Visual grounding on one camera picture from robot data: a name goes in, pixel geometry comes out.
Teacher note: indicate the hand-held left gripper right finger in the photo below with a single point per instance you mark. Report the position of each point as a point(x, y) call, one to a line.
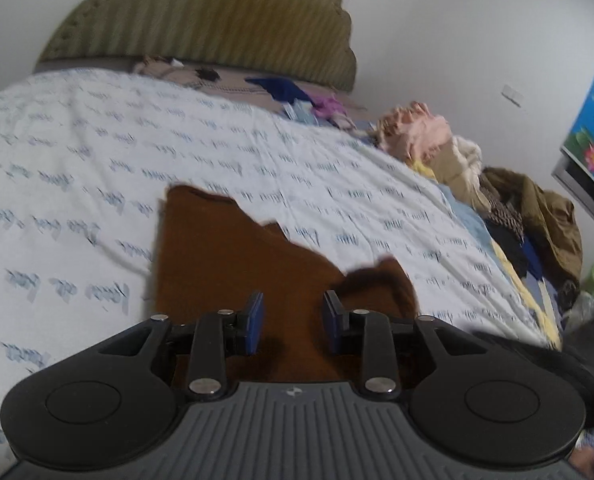
point(334, 322)

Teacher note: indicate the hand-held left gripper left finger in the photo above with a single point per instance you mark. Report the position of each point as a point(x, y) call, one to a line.
point(253, 322)

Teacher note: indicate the brown knit sweater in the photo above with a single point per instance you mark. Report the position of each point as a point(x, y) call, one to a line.
point(217, 260)

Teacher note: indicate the pile of clothes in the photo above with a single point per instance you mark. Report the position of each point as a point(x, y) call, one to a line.
point(547, 215)

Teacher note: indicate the light blue sheet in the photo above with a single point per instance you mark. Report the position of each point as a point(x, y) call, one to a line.
point(469, 220)

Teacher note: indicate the black white zigzag cloth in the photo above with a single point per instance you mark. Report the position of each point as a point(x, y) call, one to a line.
point(504, 217)

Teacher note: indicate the cream cloth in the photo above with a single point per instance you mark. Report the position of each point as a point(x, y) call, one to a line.
point(464, 170)

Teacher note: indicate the yellow sheet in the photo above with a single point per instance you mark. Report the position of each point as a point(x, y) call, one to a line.
point(537, 300)

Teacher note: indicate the royal blue cloth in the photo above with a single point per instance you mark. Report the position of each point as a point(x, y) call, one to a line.
point(533, 260)

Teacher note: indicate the pink cloth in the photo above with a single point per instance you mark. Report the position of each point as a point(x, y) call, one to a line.
point(417, 127)

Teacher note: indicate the purple cloth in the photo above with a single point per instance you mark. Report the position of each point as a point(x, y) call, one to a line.
point(332, 110)

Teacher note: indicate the small pale blue cloth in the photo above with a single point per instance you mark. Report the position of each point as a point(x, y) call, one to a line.
point(299, 112)

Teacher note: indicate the white script printed blanket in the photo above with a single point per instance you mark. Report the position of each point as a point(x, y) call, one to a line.
point(77, 160)

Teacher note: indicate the beige patterned bedsheet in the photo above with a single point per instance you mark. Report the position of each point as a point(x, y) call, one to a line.
point(237, 82)

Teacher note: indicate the clear plastic bag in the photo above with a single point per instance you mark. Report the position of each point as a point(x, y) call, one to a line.
point(587, 310)

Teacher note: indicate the grey ledge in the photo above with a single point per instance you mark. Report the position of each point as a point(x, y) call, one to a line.
point(584, 190)

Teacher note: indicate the olive green padded headboard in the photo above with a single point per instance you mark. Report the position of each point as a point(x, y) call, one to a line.
point(217, 15)

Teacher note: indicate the white wall switch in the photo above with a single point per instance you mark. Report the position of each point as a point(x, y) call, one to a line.
point(512, 95)

